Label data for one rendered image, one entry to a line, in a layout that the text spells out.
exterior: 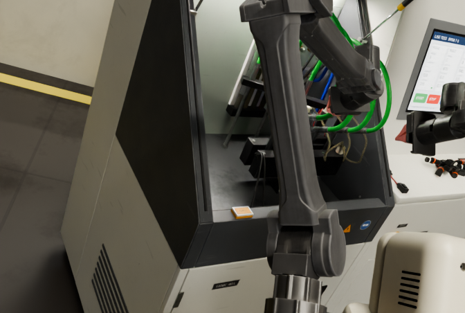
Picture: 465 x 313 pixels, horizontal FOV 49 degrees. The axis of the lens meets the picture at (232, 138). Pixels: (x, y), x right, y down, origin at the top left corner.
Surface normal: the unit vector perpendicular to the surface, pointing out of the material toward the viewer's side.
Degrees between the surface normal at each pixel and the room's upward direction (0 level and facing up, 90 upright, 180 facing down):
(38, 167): 0
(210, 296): 90
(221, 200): 0
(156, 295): 90
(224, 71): 90
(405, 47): 76
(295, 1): 54
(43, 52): 90
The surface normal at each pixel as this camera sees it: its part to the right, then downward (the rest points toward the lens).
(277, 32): -0.47, 0.21
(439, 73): 0.51, 0.38
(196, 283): 0.44, 0.59
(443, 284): -0.11, -0.23
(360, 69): 0.77, -0.06
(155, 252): -0.83, -0.01
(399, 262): -0.94, -0.25
